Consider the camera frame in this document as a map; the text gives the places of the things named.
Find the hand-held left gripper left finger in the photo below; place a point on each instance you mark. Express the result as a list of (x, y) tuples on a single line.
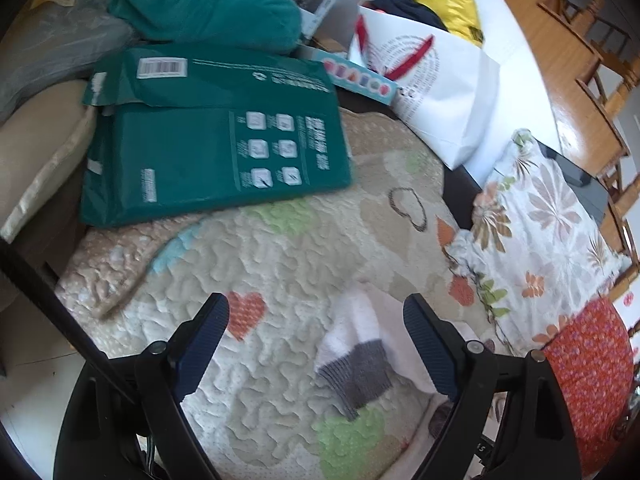
[(202, 347)]

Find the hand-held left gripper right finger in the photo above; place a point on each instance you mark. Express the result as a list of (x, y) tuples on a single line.
[(430, 352)]

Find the white and grey sock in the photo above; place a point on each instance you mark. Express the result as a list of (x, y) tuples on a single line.
[(357, 360)]

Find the quilted heart-print blanket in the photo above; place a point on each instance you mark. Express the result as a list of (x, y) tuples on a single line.
[(280, 270)]

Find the floral print pillow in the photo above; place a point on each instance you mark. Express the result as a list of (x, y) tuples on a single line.
[(540, 240)]

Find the red floral cloth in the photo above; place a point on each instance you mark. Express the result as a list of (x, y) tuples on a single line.
[(592, 375)]

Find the black rod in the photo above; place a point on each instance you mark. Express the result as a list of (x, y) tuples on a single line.
[(45, 300)]

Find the green plastic mailer package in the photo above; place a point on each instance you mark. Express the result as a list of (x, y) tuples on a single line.
[(210, 140)]

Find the black flat device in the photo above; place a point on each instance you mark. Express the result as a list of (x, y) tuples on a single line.
[(575, 175)]

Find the wooden chair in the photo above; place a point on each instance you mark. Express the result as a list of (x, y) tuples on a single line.
[(612, 90), (620, 210), (585, 25)]

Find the beige satin cushion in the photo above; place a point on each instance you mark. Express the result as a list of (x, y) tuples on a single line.
[(42, 160)]

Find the colourful paint pot box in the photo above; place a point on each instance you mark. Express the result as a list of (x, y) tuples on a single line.
[(357, 76)]

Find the grey pillow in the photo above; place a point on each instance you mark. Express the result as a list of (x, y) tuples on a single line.
[(55, 45)]

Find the teal plush cloth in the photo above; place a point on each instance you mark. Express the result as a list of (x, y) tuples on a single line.
[(210, 5)]

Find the dark navy garment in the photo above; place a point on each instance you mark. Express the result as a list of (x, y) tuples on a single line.
[(407, 7)]

